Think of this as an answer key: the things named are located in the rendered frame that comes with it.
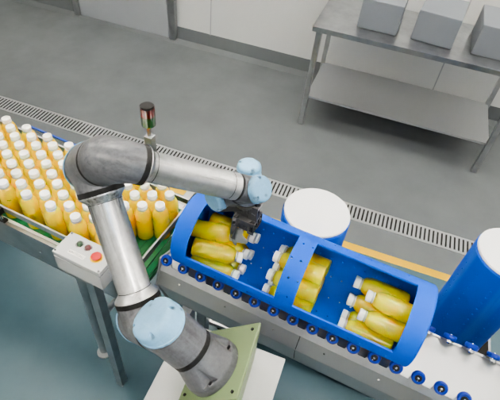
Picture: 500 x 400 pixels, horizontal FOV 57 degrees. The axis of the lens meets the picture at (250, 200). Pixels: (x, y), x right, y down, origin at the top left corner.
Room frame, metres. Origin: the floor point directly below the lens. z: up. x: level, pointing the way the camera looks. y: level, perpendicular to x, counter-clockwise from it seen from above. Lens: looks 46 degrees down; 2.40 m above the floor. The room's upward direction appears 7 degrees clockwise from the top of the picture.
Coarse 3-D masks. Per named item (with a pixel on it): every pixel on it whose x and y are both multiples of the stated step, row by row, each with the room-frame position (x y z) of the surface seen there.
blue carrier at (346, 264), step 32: (192, 224) 1.01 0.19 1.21; (256, 256) 1.09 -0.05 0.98; (352, 256) 0.94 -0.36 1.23; (256, 288) 0.86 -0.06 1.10; (288, 288) 0.83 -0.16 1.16; (352, 288) 0.98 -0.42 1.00; (416, 288) 0.94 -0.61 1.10; (320, 320) 0.77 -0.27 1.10; (416, 320) 0.74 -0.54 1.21; (384, 352) 0.70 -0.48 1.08; (416, 352) 0.68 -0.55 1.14
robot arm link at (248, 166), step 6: (240, 162) 1.03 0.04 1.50; (246, 162) 1.03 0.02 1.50; (252, 162) 1.03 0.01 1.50; (258, 162) 1.04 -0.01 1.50; (240, 168) 1.00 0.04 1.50; (246, 168) 1.00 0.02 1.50; (252, 168) 1.00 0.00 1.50; (258, 168) 1.01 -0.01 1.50; (246, 174) 0.99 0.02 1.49; (252, 174) 0.99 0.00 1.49; (258, 174) 1.00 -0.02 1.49
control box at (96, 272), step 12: (72, 240) 0.96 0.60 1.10; (84, 240) 0.97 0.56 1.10; (60, 252) 0.91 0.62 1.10; (84, 252) 0.92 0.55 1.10; (60, 264) 0.90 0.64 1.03; (72, 264) 0.88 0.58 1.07; (84, 264) 0.87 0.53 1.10; (96, 264) 0.88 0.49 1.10; (84, 276) 0.87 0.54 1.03; (96, 276) 0.85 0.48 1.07; (108, 276) 0.88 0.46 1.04
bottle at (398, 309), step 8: (376, 296) 0.84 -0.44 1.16; (384, 296) 0.84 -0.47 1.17; (392, 296) 0.85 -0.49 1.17; (376, 304) 0.82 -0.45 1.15; (384, 304) 0.82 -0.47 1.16; (392, 304) 0.82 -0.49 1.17; (400, 304) 0.82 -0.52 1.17; (408, 304) 0.82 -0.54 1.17; (384, 312) 0.80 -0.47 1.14; (392, 312) 0.80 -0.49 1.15; (400, 312) 0.80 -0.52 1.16; (408, 312) 0.80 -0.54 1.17; (400, 320) 0.79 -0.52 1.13
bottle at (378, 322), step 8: (368, 312) 0.82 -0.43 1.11; (376, 312) 0.81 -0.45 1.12; (368, 320) 0.79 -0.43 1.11; (376, 320) 0.78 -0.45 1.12; (384, 320) 0.78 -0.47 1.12; (392, 320) 0.79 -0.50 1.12; (368, 328) 0.78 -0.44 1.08; (376, 328) 0.76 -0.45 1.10; (384, 328) 0.76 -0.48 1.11; (392, 328) 0.76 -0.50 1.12; (400, 328) 0.76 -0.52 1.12; (384, 336) 0.75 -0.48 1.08; (392, 336) 0.74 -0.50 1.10; (400, 336) 0.74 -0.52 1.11
